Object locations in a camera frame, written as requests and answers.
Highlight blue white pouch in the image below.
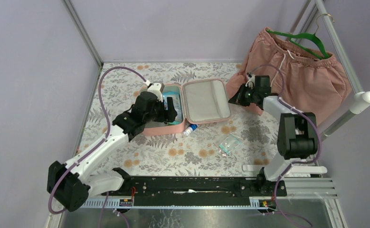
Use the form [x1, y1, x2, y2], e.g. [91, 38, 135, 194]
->
[162, 92, 183, 125]

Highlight pink medicine kit case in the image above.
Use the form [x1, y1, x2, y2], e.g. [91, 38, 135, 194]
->
[143, 79, 231, 136]

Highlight white bottle blue label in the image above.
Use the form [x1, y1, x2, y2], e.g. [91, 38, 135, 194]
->
[183, 124, 198, 137]

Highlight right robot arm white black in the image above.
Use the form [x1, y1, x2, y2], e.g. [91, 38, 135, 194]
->
[229, 75, 319, 196]

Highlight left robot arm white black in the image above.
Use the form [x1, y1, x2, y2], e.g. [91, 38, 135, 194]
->
[47, 91, 177, 214]

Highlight clear teal zip bag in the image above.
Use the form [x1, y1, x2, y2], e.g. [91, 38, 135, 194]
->
[215, 133, 243, 157]

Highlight pink shorts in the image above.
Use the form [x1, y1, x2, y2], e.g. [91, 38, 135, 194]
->
[226, 27, 352, 125]

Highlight green clothes hanger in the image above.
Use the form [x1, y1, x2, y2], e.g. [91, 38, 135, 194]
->
[266, 13, 332, 60]

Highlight metal clothes rack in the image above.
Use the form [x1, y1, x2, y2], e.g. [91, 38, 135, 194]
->
[287, 0, 370, 151]

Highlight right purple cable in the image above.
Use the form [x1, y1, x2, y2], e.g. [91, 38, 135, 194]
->
[247, 64, 322, 228]

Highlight purple cable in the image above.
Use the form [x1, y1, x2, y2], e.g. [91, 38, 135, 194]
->
[247, 64, 322, 228]
[47, 66, 151, 228]

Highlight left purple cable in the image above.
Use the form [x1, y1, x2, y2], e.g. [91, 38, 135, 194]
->
[47, 66, 151, 228]

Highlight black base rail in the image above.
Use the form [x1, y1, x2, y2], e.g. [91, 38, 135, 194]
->
[109, 168, 287, 207]

